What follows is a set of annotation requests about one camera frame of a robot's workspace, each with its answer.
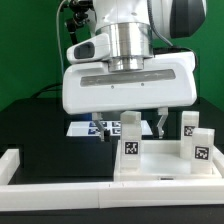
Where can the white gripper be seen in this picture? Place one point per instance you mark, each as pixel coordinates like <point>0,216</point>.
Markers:
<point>89,86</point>

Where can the white square tabletop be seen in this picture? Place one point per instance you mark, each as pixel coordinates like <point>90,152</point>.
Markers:
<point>160,160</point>

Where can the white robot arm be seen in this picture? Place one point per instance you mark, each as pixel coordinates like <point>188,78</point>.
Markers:
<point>119,69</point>

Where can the white marker tag sheet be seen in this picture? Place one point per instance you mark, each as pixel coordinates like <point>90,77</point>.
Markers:
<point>88,128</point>

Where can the white U-shaped obstacle fence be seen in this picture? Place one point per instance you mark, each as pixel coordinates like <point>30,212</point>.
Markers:
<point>35,197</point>

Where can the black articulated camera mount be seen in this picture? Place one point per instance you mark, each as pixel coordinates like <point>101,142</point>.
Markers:
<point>76,20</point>

